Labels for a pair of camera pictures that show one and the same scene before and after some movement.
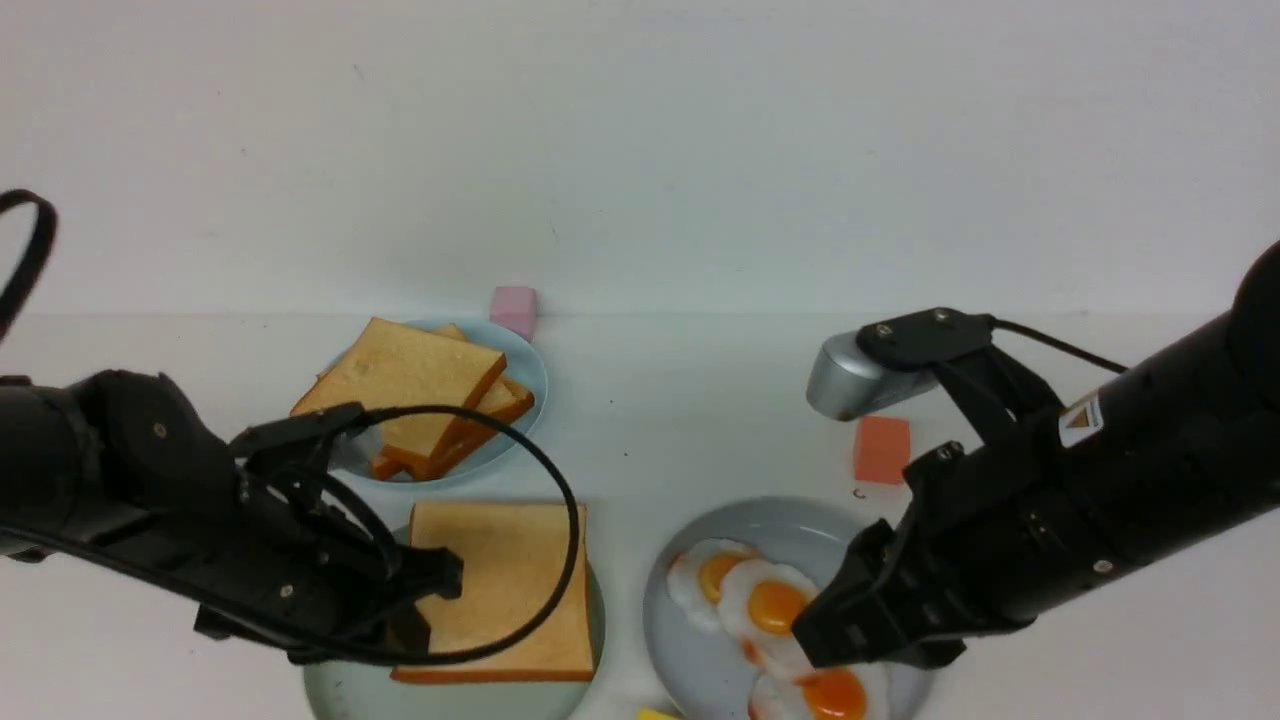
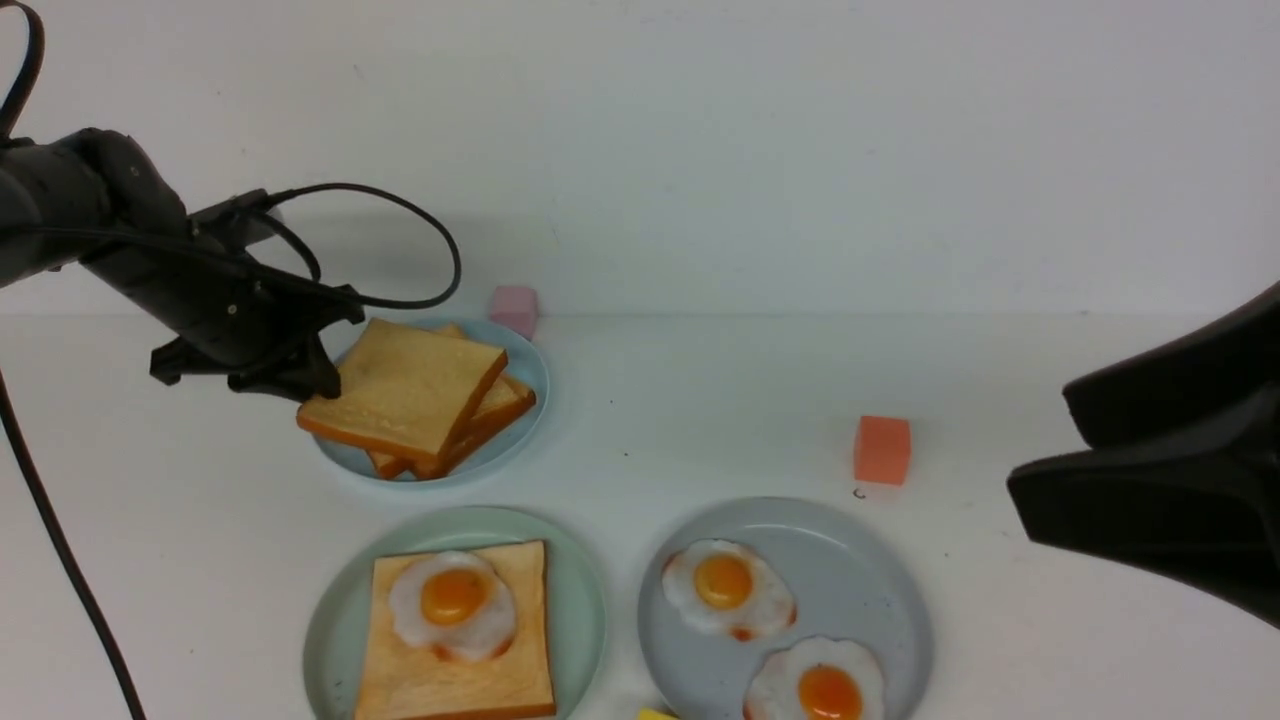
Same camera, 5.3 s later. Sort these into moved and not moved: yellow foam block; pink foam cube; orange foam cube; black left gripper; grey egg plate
Moved: black left gripper
Not moved: grey egg plate; orange foam cube; yellow foam block; pink foam cube
